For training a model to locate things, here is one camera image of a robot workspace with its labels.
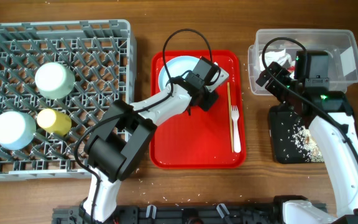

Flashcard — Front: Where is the grey dishwasher rack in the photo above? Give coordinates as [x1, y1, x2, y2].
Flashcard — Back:
[0, 19, 136, 182]

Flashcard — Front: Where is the wooden chopstick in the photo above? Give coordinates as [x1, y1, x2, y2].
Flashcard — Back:
[227, 82, 234, 153]

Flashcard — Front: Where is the yellow cup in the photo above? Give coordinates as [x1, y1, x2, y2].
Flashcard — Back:
[37, 109, 71, 136]

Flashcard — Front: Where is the spilled rice food waste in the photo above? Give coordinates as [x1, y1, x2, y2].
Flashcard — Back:
[288, 123, 324, 163]

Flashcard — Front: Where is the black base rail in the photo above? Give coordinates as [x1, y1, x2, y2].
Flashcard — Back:
[51, 202, 328, 224]

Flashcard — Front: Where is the light blue food bowl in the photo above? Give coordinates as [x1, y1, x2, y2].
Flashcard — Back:
[35, 62, 75, 100]

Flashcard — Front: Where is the black plastic tray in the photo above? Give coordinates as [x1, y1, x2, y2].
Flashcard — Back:
[268, 105, 326, 165]

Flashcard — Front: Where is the white plastic fork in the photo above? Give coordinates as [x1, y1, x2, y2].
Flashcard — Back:
[231, 105, 241, 153]

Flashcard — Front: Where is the white napkin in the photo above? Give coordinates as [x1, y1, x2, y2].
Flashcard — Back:
[264, 49, 295, 68]

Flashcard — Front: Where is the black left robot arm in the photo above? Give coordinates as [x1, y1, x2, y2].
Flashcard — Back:
[80, 70, 228, 223]

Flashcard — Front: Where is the clear plastic bin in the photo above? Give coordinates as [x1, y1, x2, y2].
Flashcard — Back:
[247, 29, 358, 96]

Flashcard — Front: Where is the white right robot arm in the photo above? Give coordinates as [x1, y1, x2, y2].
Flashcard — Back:
[257, 62, 358, 223]

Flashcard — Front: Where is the red plastic tray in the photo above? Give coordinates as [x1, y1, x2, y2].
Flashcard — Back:
[149, 50, 246, 169]

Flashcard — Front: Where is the large white plate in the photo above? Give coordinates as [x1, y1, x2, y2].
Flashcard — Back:
[158, 56, 199, 91]

